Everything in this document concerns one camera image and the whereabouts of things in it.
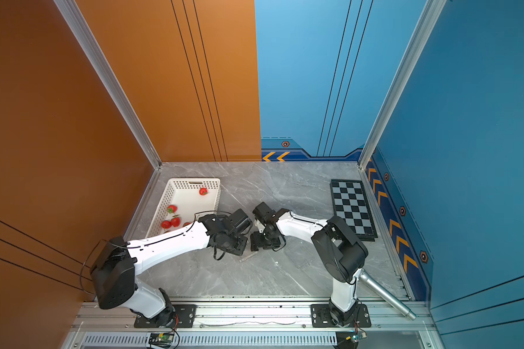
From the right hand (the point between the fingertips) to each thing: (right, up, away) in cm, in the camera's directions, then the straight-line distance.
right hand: (258, 248), depth 88 cm
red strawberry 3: (-41, +9, +6) cm, 42 cm away
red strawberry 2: (-37, +10, +6) cm, 38 cm away
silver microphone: (+46, -13, -13) cm, 49 cm away
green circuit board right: (+30, -24, -19) cm, 43 cm away
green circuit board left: (-30, -25, -17) cm, 43 cm away
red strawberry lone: (-28, +23, +17) cm, 40 cm away
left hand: (-5, +3, -5) cm, 8 cm away
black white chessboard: (+43, +17, +11) cm, 47 cm away
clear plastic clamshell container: (+18, -2, 0) cm, 18 cm away
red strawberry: (-40, +15, +11) cm, 44 cm away
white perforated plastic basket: (-36, +19, +17) cm, 44 cm away
